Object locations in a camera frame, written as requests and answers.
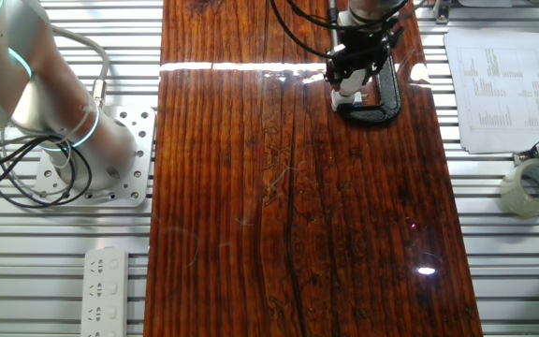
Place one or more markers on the white bulb socket adapter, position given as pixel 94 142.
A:
pixel 343 100

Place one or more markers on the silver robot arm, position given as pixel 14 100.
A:
pixel 17 93

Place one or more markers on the silver corner bracket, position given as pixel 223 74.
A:
pixel 441 11

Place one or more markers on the black C-clamp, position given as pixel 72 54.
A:
pixel 391 103

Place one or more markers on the white power strip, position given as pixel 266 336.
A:
pixel 106 295

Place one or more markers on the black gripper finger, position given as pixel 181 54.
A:
pixel 377 65
pixel 334 75

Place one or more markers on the clear tape roll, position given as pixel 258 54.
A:
pixel 515 196

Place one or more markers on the brown wooden board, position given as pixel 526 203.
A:
pixel 232 210

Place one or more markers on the printed paper sheets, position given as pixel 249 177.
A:
pixel 503 103

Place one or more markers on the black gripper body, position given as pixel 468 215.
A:
pixel 363 49

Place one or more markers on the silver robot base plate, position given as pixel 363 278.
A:
pixel 141 154

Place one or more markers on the white light bulb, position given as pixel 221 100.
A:
pixel 353 82

